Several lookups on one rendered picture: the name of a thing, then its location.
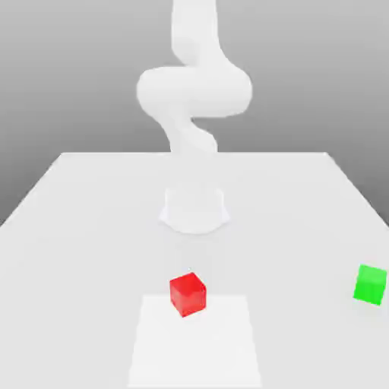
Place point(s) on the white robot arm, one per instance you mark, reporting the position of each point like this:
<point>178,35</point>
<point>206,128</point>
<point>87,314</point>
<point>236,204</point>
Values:
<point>194,91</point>

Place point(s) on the small red cube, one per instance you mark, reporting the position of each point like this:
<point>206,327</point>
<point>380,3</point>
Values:
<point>187,294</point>

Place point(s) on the small green cube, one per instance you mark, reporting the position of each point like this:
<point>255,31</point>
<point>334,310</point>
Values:
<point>370,285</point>

